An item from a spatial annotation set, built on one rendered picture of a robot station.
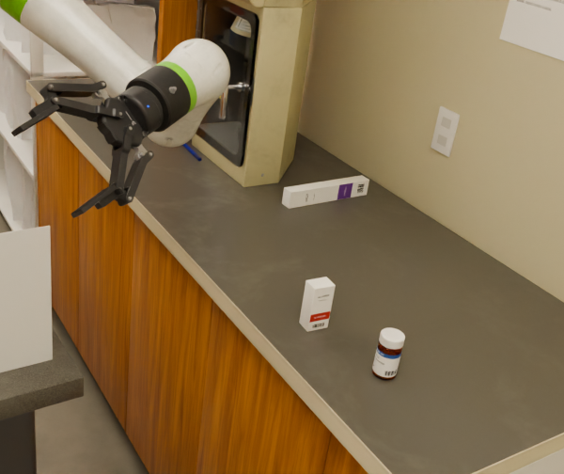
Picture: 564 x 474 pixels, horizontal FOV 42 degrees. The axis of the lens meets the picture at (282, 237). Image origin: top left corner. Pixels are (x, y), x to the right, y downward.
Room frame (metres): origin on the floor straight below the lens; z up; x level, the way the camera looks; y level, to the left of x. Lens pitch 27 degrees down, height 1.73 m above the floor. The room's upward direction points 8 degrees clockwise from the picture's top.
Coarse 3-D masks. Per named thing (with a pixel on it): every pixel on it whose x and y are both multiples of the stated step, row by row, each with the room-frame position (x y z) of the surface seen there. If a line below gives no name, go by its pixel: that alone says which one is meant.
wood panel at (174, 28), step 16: (160, 0) 2.07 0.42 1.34; (176, 0) 2.07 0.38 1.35; (192, 0) 2.10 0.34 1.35; (160, 16) 2.06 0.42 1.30; (176, 16) 2.07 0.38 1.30; (192, 16) 2.10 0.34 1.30; (160, 32) 2.06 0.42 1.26; (176, 32) 2.07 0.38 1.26; (192, 32) 2.10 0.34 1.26; (160, 48) 2.05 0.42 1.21
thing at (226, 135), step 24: (216, 0) 1.97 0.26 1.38; (216, 24) 1.96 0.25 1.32; (240, 24) 1.86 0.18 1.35; (240, 48) 1.85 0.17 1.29; (240, 72) 1.84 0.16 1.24; (240, 96) 1.83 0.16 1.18; (216, 120) 1.92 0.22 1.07; (240, 120) 1.82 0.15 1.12; (216, 144) 1.91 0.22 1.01; (240, 144) 1.81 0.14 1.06
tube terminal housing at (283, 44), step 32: (288, 0) 1.84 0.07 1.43; (288, 32) 1.84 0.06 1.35; (256, 64) 1.80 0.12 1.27; (288, 64) 1.85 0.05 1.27; (256, 96) 1.80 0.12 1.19; (288, 96) 1.86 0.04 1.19; (256, 128) 1.81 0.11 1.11; (288, 128) 1.90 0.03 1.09; (224, 160) 1.89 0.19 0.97; (256, 160) 1.82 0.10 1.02; (288, 160) 1.97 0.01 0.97
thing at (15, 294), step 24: (0, 240) 0.93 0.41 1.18; (24, 240) 0.95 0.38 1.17; (48, 240) 0.97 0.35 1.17; (0, 264) 0.93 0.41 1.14; (24, 264) 0.95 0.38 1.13; (48, 264) 0.97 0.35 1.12; (0, 288) 0.93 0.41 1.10; (24, 288) 0.95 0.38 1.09; (48, 288) 0.97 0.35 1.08; (0, 312) 0.93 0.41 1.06; (24, 312) 0.95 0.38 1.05; (48, 312) 0.97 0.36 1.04; (0, 336) 0.93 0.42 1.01; (24, 336) 0.95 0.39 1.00; (48, 336) 0.97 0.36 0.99; (0, 360) 0.92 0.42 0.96; (24, 360) 0.95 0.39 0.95
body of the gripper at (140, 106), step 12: (120, 96) 1.07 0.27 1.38; (132, 96) 1.07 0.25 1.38; (144, 96) 1.07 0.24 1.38; (120, 108) 1.06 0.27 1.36; (132, 108) 1.06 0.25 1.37; (144, 108) 1.06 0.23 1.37; (156, 108) 1.08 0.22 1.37; (108, 120) 1.03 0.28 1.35; (120, 120) 1.04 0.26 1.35; (132, 120) 1.06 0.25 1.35; (144, 120) 1.06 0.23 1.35; (156, 120) 1.07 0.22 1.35; (108, 132) 1.02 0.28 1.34; (120, 132) 1.03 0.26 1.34; (144, 132) 1.07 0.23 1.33; (120, 144) 1.02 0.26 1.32; (132, 144) 1.04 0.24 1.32
